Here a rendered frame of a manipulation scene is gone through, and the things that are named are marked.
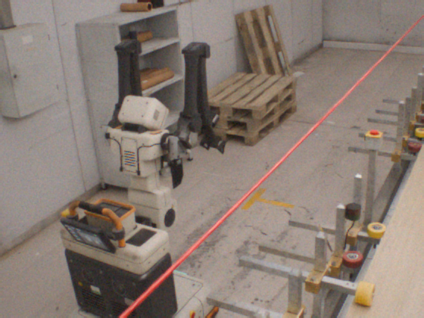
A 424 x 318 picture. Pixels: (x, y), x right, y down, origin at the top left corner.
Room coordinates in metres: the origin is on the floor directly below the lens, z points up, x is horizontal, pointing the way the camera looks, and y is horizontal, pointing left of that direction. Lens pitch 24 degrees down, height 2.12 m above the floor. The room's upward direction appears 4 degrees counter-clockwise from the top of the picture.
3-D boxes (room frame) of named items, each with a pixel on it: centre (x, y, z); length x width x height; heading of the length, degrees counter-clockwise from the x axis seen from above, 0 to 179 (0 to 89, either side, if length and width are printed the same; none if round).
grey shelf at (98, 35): (4.47, 0.62, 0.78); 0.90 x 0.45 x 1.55; 148
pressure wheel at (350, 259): (1.64, -0.53, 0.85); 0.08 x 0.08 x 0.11
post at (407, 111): (2.99, -1.29, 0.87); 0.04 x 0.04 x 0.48; 58
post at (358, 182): (1.93, -0.63, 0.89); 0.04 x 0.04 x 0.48; 58
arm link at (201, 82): (2.53, 0.03, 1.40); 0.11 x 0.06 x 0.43; 58
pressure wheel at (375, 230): (1.84, -0.70, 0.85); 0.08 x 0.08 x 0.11
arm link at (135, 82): (2.75, 0.39, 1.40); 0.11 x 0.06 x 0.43; 58
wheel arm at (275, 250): (1.75, -0.37, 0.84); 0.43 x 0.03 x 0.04; 58
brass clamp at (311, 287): (1.48, -0.35, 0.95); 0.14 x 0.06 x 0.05; 148
